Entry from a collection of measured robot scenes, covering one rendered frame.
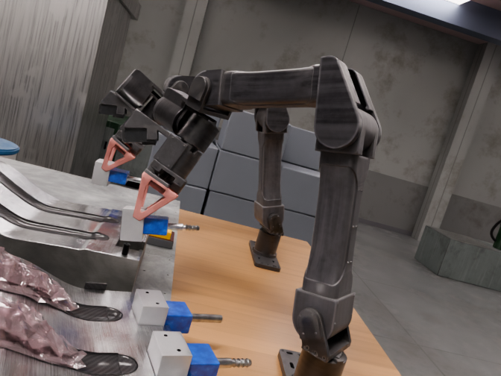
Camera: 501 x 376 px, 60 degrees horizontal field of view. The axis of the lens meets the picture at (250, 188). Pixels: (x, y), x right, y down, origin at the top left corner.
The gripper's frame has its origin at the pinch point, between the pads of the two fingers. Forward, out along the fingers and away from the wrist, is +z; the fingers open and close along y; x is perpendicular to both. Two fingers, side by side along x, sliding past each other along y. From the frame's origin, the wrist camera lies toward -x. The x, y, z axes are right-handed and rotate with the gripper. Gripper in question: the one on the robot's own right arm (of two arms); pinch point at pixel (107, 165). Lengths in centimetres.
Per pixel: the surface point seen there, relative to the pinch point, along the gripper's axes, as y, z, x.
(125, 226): 33.9, -2.1, 10.0
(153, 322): 51, 0, 20
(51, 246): 38.5, 6.2, 3.4
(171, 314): 50, -2, 21
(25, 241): 38.5, 7.9, 0.1
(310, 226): -158, -18, 113
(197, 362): 60, -3, 25
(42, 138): -246, 75, -60
